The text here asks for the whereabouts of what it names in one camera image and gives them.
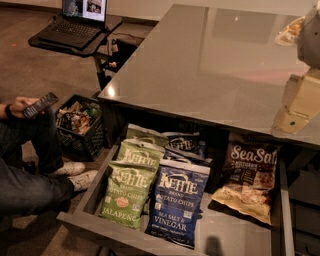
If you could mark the snack packets in crate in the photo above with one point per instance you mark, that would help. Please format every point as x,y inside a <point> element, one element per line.
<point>79,117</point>

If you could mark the dark bag under stand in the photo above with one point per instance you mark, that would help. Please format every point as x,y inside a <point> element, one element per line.
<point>121,50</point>

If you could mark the person's hand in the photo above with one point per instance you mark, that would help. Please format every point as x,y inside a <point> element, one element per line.
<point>20,104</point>

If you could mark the brown sea salt chip bag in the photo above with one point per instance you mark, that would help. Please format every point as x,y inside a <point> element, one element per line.
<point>248,176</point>

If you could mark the black plastic crate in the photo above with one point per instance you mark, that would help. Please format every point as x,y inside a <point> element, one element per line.
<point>85,147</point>

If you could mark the dark blue chip bag rear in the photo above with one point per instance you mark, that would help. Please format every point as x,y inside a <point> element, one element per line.
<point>188,142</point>

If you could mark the blue chip bag middle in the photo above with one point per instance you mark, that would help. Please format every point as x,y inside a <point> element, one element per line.
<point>187,157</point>

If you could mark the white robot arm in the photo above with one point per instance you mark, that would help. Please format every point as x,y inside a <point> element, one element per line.
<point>304,32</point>

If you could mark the black laptop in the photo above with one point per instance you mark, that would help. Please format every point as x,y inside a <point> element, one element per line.
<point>80,23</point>

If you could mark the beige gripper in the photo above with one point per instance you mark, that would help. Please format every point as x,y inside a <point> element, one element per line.
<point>310,41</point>

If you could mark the blue Kettle chip bag front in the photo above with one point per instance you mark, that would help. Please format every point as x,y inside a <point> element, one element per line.
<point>178,193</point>

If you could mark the white sneaker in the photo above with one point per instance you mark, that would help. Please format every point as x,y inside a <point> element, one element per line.
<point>82,181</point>
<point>69,169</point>

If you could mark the green jalapeno chip bag front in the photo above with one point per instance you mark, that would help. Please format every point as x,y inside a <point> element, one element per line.
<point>127,190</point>

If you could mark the green Kettle chip bag middle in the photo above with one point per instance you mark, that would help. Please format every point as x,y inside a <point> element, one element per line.
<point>138,152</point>

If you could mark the green chip bag rear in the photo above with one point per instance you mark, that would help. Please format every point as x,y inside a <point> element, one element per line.
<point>147,135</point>

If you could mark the grey lower cabinet drawers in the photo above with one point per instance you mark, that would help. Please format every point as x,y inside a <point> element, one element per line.
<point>304,198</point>

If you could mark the black wrist watch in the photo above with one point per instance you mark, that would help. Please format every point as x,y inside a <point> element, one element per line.
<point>8,112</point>

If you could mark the open grey drawer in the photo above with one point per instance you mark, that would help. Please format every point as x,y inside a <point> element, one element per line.
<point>219,231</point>

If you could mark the white sneaker lower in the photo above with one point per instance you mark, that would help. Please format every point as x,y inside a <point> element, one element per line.
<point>82,181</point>

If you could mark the person's forearm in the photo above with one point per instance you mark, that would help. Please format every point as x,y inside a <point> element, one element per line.
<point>3,114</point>

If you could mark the white sneaker upper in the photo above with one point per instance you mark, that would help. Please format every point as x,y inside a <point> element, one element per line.
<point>69,169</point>

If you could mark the black laptop stand table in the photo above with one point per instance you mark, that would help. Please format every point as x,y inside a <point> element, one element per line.
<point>112,22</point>

